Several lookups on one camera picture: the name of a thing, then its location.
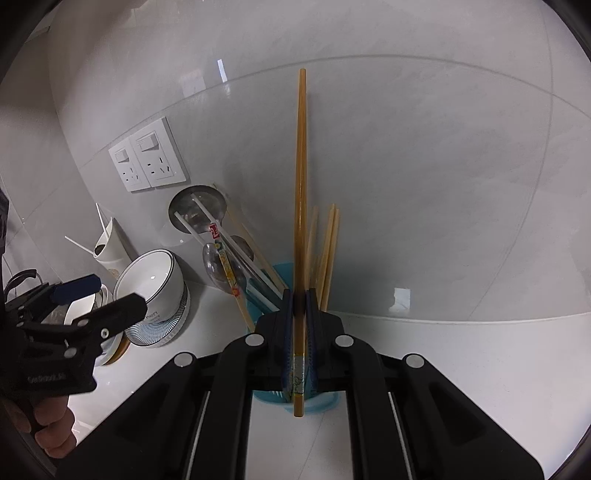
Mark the pale bamboo chopstick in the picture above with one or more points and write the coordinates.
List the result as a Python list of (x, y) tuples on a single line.
[(311, 240)]

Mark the white stick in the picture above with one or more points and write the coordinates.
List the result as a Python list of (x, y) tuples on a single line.
[(101, 221), (81, 244)]

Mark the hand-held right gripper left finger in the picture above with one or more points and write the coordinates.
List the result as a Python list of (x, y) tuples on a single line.
[(287, 332)]

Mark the person's left hand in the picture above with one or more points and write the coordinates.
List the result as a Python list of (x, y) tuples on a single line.
[(53, 429)]

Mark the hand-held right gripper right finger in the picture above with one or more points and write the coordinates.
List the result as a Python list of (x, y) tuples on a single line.
[(311, 332)]

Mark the metal ladle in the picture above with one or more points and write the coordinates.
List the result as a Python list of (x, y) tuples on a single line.
[(187, 203)]

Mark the metal spoon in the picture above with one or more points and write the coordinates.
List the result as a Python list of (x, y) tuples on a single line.
[(214, 272)]

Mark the blue chopstick holder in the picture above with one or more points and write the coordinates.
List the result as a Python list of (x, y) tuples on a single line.
[(282, 277)]

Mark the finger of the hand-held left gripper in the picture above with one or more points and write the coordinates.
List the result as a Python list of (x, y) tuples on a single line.
[(76, 287), (115, 314)]

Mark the utensils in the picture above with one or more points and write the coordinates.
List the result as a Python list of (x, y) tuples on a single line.
[(221, 256)]

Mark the wooden plate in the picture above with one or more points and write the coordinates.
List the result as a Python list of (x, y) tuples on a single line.
[(121, 348)]

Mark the white cup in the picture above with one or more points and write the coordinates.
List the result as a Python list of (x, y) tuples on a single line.
[(111, 254)]

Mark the white bowl with blue rim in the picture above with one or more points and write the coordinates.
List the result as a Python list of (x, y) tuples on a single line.
[(152, 277)]

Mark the white wall socket plate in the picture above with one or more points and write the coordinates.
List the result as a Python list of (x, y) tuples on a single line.
[(127, 166), (159, 157)]

